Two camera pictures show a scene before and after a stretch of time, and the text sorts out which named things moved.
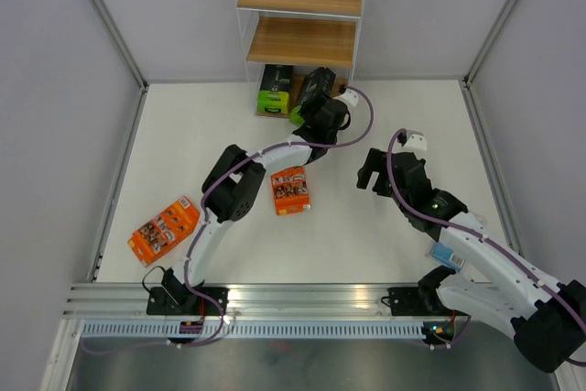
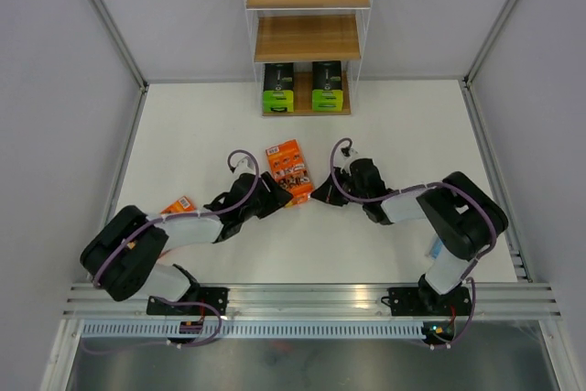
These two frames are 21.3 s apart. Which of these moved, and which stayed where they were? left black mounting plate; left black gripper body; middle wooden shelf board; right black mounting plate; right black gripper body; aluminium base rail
Moved: left black gripper body; right black gripper body
Stayed: left black mounting plate; aluminium base rail; right black mounting plate; middle wooden shelf board
